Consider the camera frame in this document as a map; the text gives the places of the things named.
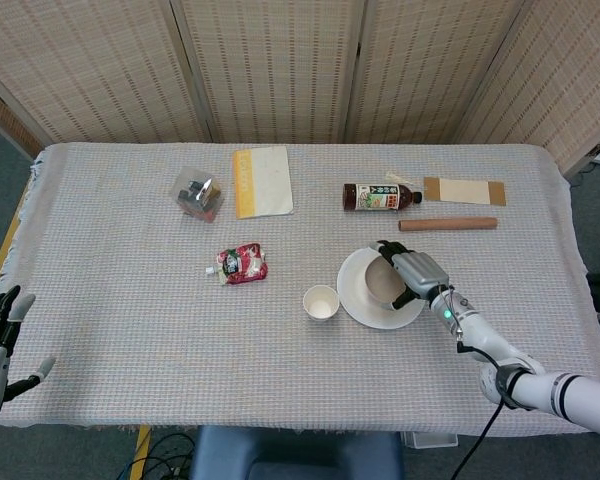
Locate clear plastic box of clips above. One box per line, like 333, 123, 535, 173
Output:
169, 166, 227, 224

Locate brown drink bottle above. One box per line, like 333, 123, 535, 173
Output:
342, 182, 424, 213

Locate wooden rolling pin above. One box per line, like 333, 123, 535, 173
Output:
397, 216, 499, 234

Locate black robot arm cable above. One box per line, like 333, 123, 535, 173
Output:
448, 339, 537, 480

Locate white box under table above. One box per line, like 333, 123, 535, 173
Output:
402, 430, 459, 450

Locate blue chair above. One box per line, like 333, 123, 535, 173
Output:
188, 424, 405, 480

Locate yellow white notebook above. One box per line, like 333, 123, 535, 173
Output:
232, 146, 295, 220

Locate beige brown cardboard card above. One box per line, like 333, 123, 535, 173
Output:
422, 175, 507, 207

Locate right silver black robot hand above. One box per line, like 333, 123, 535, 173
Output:
368, 239, 454, 312

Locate red spout pouch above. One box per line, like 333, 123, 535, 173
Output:
203, 242, 271, 287

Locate black floor cables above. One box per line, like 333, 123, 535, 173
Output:
127, 432, 201, 480

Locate white paper cup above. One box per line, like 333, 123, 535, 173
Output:
302, 284, 341, 322

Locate light woven tablecloth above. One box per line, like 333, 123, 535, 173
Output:
0, 142, 600, 437

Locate beige bowl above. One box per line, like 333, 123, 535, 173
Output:
363, 256, 412, 311

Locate white paper plate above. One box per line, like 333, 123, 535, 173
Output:
336, 248, 426, 331

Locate woven folding screen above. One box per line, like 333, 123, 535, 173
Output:
0, 0, 600, 175

